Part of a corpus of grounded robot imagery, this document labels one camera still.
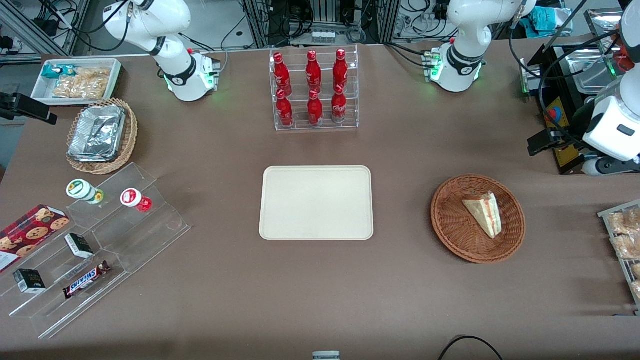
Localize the triangular sandwich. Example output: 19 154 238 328
462 191 502 239

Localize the brown wicker basket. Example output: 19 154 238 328
430 173 526 264

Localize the beige plastic tray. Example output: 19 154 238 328
259 165 374 241

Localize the light wicker basket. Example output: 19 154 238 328
66 98 139 176

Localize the black food warmer appliance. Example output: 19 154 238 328
520 7 640 176

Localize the steel warmer pan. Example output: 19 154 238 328
564 48 621 95

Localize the teal plastic bag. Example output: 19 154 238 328
530 6 574 38

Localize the red cola bottle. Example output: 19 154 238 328
307 89 324 126
333 48 349 92
273 52 292 96
331 85 347 124
276 89 294 127
305 50 322 94

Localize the clear acrylic bottle rack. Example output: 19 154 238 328
269 45 360 132

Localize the aluminium equipment rack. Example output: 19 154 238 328
242 0 403 48

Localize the red lidded yogurt cup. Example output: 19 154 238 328
120 188 153 213

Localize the clear acrylic stepped stand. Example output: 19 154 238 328
0 162 192 340

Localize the stack of foil containers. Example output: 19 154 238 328
68 104 126 163

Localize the bag of rice crackers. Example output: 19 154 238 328
52 67 112 100

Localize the green lidded yogurt cup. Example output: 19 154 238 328
66 179 105 206

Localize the small black box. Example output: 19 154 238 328
13 269 47 294
64 233 94 259

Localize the Snickers chocolate bar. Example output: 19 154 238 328
62 260 111 300

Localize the teal snack packet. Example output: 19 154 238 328
41 64 76 80

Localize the white rectangular bin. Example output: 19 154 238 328
31 58 123 106

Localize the red cookie box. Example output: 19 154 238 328
0 204 71 273

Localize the grey wire rack tray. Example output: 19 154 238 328
597 200 640 317

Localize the black cable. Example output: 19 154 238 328
438 335 504 360

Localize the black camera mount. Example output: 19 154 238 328
0 92 58 126

